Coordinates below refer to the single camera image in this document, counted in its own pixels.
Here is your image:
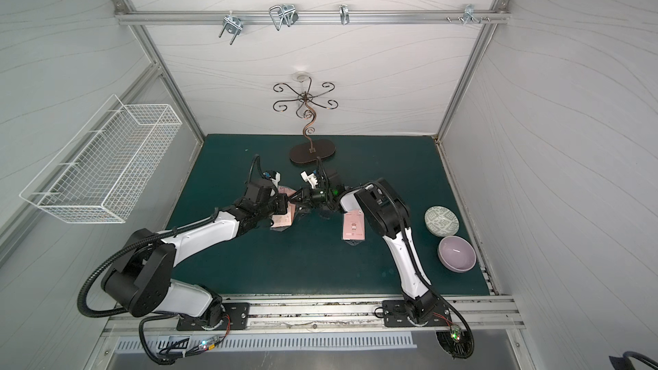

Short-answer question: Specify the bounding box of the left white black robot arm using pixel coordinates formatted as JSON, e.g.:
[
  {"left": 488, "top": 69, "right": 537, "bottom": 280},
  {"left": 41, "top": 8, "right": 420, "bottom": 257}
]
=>
[{"left": 100, "top": 173, "right": 288, "bottom": 319}]

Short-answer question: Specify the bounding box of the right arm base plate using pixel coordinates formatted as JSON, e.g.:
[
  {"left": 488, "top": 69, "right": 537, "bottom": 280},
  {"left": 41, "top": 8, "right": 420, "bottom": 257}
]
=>
[{"left": 374, "top": 299, "right": 452, "bottom": 328}]

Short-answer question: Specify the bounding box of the white wire basket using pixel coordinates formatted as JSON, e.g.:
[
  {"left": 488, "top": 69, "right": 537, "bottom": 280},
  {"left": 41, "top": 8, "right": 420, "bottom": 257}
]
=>
[{"left": 19, "top": 95, "right": 182, "bottom": 224}]

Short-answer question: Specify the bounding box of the pink flat package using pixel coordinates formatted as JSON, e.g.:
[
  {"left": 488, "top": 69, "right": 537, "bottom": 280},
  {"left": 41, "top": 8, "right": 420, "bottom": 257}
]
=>
[{"left": 342, "top": 210, "right": 365, "bottom": 246}]

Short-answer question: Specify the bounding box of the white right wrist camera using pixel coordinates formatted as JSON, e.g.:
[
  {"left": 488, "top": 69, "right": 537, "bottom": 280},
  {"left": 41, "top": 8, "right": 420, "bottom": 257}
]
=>
[{"left": 300, "top": 171, "right": 320, "bottom": 189}]

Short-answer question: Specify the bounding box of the metal clamp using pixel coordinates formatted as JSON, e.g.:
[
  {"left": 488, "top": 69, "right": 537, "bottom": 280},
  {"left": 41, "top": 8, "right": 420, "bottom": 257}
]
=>
[
  {"left": 268, "top": 3, "right": 299, "bottom": 31},
  {"left": 339, "top": 4, "right": 350, "bottom": 26},
  {"left": 446, "top": 4, "right": 491, "bottom": 25},
  {"left": 219, "top": 14, "right": 243, "bottom": 46}
]

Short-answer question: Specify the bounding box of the brown metal hook stand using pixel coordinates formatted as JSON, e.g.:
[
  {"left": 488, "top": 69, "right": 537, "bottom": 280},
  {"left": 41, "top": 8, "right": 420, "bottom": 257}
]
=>
[{"left": 272, "top": 74, "right": 339, "bottom": 165}]

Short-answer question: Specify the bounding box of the pink ruler set plastic bag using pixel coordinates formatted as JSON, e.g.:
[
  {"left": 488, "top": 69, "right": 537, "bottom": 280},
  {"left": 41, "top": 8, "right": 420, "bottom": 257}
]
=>
[{"left": 270, "top": 186, "right": 296, "bottom": 231}]

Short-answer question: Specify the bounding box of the green patterned plate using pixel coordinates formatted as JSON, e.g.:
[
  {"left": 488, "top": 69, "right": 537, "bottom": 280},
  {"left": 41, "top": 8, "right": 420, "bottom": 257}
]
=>
[{"left": 424, "top": 206, "right": 460, "bottom": 237}]

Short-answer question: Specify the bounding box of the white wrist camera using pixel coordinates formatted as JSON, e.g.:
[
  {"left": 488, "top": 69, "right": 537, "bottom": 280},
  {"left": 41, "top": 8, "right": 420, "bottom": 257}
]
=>
[
  {"left": 262, "top": 171, "right": 281, "bottom": 188},
  {"left": 300, "top": 171, "right": 320, "bottom": 189}
]

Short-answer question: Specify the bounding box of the lilac bowl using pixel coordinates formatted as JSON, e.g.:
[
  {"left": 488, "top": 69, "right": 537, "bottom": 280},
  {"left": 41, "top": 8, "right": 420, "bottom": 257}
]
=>
[{"left": 437, "top": 236, "right": 477, "bottom": 273}]

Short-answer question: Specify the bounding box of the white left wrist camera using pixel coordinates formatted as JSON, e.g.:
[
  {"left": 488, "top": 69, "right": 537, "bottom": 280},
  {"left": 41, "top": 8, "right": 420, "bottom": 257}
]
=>
[{"left": 262, "top": 171, "right": 281, "bottom": 188}]

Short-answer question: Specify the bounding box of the white vent strip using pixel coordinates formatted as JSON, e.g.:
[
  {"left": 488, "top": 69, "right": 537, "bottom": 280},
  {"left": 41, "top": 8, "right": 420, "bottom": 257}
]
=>
[{"left": 114, "top": 332, "right": 417, "bottom": 354}]

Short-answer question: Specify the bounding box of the left black corrugated cable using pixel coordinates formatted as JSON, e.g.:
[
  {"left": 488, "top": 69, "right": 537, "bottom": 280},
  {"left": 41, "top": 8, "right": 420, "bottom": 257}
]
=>
[{"left": 76, "top": 153, "right": 263, "bottom": 366}]

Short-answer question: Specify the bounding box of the aluminium cross rail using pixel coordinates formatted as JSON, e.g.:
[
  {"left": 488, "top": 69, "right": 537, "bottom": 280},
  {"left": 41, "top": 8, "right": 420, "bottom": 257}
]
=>
[{"left": 115, "top": 8, "right": 512, "bottom": 27}]

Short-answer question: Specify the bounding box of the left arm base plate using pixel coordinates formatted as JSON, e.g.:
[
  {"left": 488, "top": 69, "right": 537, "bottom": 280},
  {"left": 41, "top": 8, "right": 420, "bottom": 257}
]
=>
[{"left": 176, "top": 303, "right": 250, "bottom": 332}]

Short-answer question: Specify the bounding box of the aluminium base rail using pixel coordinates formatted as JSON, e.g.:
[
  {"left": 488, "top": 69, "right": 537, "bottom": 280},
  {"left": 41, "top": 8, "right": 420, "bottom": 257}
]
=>
[{"left": 102, "top": 295, "right": 526, "bottom": 337}]

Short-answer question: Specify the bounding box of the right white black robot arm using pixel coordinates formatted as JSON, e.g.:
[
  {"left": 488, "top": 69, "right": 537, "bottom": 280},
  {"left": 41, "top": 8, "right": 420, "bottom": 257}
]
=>
[{"left": 291, "top": 167, "right": 441, "bottom": 325}]

